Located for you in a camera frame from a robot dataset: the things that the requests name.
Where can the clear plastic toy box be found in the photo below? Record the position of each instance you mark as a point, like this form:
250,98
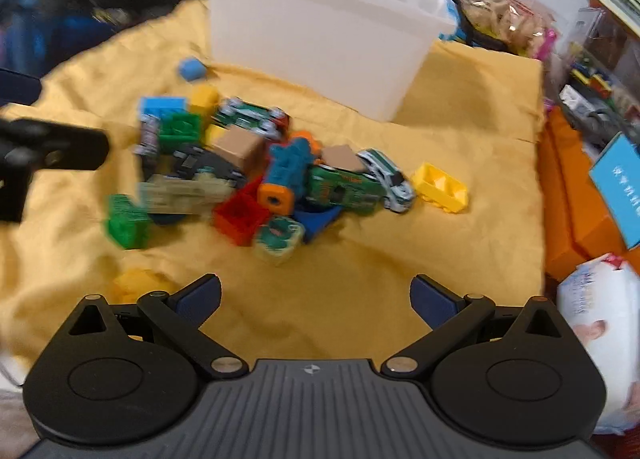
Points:
600,64

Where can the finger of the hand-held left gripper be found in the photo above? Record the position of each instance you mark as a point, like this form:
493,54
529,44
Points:
60,149
20,86

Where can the white green striped toy car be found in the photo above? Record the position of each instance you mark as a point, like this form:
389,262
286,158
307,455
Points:
390,179

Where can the clear snack bag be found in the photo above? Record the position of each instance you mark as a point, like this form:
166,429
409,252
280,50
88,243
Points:
500,9

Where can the orange flat box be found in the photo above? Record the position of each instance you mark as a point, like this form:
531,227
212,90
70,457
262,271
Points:
565,199

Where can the teal orange toy figure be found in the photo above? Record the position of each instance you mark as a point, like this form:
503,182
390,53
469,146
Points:
285,169

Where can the yellow quilted blanket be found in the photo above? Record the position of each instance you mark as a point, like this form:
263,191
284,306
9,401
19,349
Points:
450,264

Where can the red toy brick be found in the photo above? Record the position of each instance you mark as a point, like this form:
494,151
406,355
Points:
240,216

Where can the light blue toy brick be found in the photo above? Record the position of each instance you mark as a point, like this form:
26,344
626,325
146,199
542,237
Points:
160,106

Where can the black toy car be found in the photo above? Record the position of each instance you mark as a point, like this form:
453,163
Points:
200,161

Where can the tan cube block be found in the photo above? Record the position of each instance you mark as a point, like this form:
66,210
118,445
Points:
237,146

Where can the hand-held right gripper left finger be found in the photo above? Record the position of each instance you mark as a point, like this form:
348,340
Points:
200,296

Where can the light blue cardboard box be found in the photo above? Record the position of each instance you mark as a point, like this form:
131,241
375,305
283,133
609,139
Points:
617,179

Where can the brown flat block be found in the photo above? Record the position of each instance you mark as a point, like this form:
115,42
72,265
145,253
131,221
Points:
342,156

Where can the translucent tan toy car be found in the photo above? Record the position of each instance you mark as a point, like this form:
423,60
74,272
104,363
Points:
180,194

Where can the purple striped toy car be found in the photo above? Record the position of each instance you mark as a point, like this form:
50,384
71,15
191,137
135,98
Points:
148,136

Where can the dark green toy car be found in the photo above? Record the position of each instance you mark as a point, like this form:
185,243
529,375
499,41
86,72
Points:
342,189

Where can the yellow toy brick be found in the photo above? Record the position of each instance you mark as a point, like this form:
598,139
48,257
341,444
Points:
440,186

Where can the small yellow toy block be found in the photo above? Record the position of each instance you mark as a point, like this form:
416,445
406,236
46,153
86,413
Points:
202,99

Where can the green toy brick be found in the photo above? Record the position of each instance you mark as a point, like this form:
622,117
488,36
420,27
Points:
125,224
177,131

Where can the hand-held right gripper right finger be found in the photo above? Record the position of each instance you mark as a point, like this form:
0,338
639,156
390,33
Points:
432,301

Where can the medium blue toy brick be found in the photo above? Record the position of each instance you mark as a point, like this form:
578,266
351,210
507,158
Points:
191,69

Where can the dinosaur print toy block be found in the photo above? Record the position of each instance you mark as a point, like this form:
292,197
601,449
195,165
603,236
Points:
277,239

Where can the white soft tissue pack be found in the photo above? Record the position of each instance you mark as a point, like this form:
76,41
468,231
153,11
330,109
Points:
600,339

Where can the dark blue wedge piece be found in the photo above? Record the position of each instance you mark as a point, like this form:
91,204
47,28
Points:
315,224

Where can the white plastic storage bin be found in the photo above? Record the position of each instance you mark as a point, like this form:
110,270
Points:
310,39

